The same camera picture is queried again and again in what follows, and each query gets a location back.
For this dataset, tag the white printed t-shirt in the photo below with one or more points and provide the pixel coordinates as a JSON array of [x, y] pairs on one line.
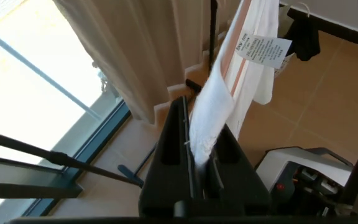
[[210, 118]]

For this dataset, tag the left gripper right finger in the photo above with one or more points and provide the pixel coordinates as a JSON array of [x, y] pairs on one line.
[[238, 177]]

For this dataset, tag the beige curtain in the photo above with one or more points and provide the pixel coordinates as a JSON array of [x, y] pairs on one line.
[[135, 46]]

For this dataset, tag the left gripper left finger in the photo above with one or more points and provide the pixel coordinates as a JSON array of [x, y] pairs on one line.
[[166, 180]]

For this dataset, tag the black garment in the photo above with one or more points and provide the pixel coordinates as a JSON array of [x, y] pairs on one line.
[[303, 40]]

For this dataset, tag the window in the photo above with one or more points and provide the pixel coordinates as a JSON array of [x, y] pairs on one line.
[[26, 93]]

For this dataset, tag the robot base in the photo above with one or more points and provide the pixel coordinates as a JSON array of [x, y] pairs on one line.
[[291, 165]]

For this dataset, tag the black clothes rack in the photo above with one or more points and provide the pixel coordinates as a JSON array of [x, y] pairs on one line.
[[57, 157]]

